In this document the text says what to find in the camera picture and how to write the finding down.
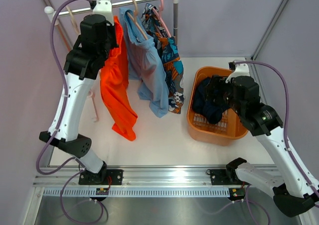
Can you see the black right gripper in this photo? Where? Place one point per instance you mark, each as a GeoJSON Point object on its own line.
{"type": "Point", "coordinates": [218, 82]}

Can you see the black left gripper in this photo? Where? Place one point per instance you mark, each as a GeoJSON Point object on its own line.
{"type": "Point", "coordinates": [111, 29]}

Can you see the navy blue shorts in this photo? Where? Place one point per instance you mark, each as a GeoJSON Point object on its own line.
{"type": "Point", "coordinates": [209, 109]}

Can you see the beige hanger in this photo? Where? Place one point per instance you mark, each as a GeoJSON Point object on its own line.
{"type": "Point", "coordinates": [73, 21]}
{"type": "Point", "coordinates": [134, 18]}

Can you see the light blue shorts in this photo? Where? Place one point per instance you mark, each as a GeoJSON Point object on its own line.
{"type": "Point", "coordinates": [145, 65]}

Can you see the pink hanger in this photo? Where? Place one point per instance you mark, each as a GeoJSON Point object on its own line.
{"type": "Point", "coordinates": [158, 14]}
{"type": "Point", "coordinates": [64, 36]}

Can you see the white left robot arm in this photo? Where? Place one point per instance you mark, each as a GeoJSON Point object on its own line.
{"type": "Point", "coordinates": [81, 68]}

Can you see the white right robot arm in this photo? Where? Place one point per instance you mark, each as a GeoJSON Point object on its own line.
{"type": "Point", "coordinates": [292, 194]}

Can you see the patterned blue orange shorts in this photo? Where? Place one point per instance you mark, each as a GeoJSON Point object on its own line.
{"type": "Point", "coordinates": [168, 53]}

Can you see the orange plastic basket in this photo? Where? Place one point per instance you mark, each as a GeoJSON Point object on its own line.
{"type": "Point", "coordinates": [222, 133]}

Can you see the white clothes rack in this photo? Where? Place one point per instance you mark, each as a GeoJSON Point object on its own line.
{"type": "Point", "coordinates": [174, 23]}

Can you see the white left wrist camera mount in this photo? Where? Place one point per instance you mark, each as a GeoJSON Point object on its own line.
{"type": "Point", "coordinates": [104, 7]}

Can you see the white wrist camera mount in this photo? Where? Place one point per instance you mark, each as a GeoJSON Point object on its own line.
{"type": "Point", "coordinates": [238, 68]}
{"type": "Point", "coordinates": [104, 7]}

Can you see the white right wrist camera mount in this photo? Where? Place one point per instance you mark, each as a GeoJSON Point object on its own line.
{"type": "Point", "coordinates": [238, 68]}

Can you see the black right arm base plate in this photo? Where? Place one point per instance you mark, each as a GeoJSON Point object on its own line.
{"type": "Point", "coordinates": [219, 177]}

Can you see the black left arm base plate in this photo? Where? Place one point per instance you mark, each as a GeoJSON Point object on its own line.
{"type": "Point", "coordinates": [113, 176]}

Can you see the aluminium mounting rail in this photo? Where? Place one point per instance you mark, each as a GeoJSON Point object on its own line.
{"type": "Point", "coordinates": [143, 176]}

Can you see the white slotted cable duct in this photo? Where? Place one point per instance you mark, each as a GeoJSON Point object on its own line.
{"type": "Point", "coordinates": [118, 192]}

